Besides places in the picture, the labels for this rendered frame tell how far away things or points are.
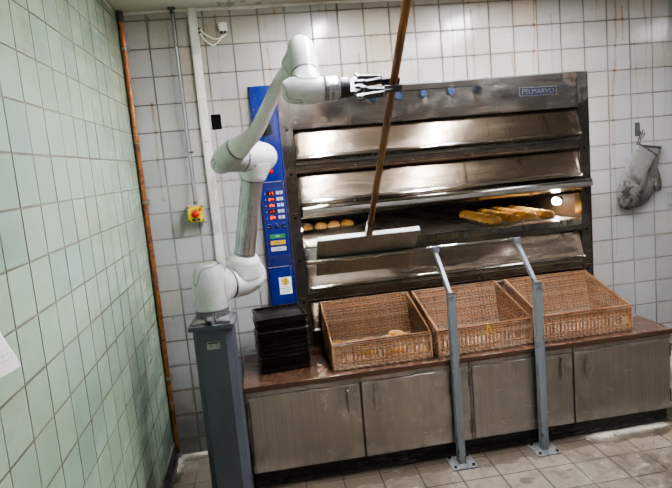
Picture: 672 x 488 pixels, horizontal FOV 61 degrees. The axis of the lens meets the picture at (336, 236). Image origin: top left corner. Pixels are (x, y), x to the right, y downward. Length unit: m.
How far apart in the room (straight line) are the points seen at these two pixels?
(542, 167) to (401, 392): 1.67
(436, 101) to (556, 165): 0.88
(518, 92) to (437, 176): 0.73
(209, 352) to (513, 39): 2.54
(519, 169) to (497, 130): 0.28
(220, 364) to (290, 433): 0.65
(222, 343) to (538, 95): 2.43
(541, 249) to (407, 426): 1.44
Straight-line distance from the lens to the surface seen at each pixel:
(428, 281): 3.62
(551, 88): 3.89
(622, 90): 4.13
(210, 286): 2.65
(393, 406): 3.19
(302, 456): 3.22
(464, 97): 3.66
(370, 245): 3.06
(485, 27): 3.75
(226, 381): 2.75
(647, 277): 4.31
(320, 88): 2.14
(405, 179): 3.51
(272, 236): 3.38
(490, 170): 3.69
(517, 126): 3.76
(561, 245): 3.94
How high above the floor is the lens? 1.69
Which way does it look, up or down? 7 degrees down
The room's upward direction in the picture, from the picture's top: 5 degrees counter-clockwise
